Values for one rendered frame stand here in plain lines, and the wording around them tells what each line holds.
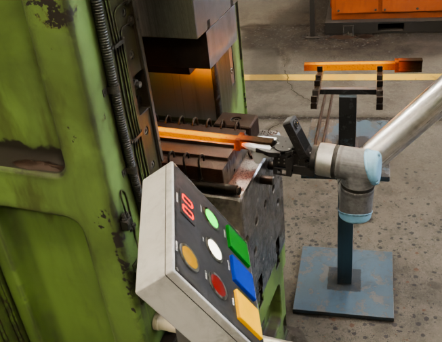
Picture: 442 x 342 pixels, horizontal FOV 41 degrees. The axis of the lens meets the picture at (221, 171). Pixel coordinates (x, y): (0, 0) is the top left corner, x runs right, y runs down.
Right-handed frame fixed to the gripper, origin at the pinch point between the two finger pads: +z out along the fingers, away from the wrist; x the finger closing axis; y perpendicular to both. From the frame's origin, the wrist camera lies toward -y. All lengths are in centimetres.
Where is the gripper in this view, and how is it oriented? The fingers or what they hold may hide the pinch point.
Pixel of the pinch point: (247, 140)
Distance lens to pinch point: 168.1
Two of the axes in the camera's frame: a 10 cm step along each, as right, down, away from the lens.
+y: 0.5, 8.3, 5.6
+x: 3.6, -5.3, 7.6
